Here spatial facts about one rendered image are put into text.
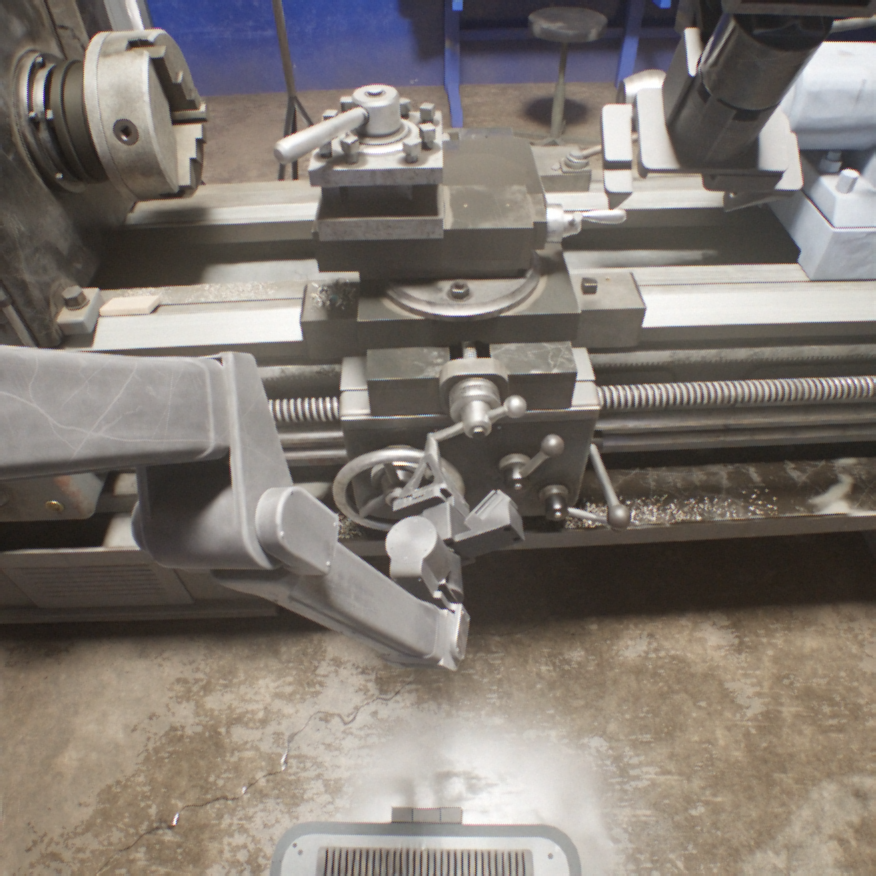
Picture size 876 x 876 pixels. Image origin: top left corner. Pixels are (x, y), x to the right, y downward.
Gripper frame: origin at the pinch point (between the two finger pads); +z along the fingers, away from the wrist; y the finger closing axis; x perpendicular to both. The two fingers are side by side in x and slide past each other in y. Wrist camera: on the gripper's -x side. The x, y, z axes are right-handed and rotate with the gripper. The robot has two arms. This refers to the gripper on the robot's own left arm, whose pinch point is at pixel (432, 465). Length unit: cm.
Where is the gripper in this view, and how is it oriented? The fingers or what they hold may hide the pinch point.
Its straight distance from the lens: 87.6
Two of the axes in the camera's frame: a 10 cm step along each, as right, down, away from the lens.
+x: -8.8, 3.4, 3.4
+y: -4.8, -5.6, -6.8
